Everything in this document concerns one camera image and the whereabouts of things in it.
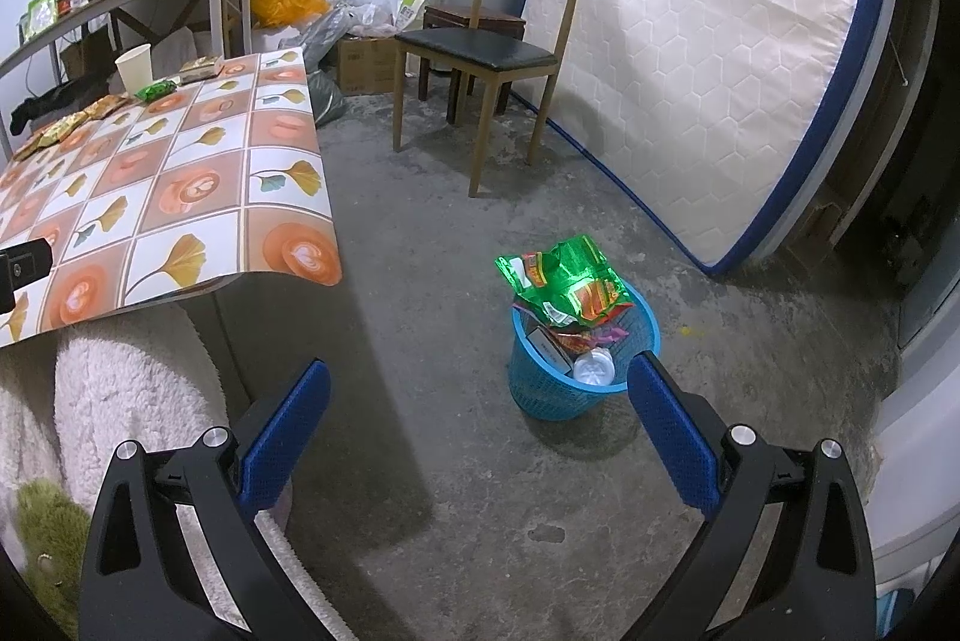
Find white quilted mattress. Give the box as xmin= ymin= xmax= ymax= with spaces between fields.
xmin=512 ymin=0 xmax=899 ymax=279

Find yellow plastic bag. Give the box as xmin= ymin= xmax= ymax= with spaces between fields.
xmin=249 ymin=0 xmax=332 ymax=31

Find pink orange chip bag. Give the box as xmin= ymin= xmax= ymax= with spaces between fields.
xmin=556 ymin=324 xmax=629 ymax=353

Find brown cardboard box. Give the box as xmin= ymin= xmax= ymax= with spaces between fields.
xmin=333 ymin=34 xmax=399 ymax=95

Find dark clothes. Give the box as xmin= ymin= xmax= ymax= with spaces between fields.
xmin=7 ymin=74 xmax=115 ymax=137

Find ginkgo patterned tablecloth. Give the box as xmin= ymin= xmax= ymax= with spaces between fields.
xmin=0 ymin=49 xmax=345 ymax=351

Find yellow brown packet stack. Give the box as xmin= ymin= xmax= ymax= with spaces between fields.
xmin=178 ymin=54 xmax=223 ymax=85

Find dark brown stool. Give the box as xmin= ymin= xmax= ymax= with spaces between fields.
xmin=418 ymin=4 xmax=527 ymax=104

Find green packet on desk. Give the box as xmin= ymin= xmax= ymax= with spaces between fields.
xmin=18 ymin=0 xmax=62 ymax=44

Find wooden chair black seat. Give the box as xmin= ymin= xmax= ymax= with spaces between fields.
xmin=392 ymin=0 xmax=592 ymax=199

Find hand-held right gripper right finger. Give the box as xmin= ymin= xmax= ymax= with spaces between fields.
xmin=622 ymin=348 xmax=878 ymax=641

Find blue plastic basket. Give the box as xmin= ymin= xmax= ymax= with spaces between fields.
xmin=510 ymin=277 xmax=662 ymax=422

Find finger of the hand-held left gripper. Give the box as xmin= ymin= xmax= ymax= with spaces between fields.
xmin=0 ymin=240 xmax=55 ymax=314

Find olive green plush toy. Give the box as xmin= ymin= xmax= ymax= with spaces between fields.
xmin=15 ymin=480 xmax=92 ymax=640

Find large green snack bag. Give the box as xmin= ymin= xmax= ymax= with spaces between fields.
xmin=495 ymin=234 xmax=632 ymax=332

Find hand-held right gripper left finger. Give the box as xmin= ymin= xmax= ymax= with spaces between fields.
xmin=79 ymin=358 xmax=353 ymax=641

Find green white paper bag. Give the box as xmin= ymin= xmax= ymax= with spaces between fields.
xmin=395 ymin=0 xmax=431 ymax=35

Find grey plastic bag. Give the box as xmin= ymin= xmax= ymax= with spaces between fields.
xmin=280 ymin=4 xmax=355 ymax=127

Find small green snack packet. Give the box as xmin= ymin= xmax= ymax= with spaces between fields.
xmin=135 ymin=77 xmax=182 ymax=104

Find white paper cup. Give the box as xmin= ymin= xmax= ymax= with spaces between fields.
xmin=114 ymin=43 xmax=154 ymax=92

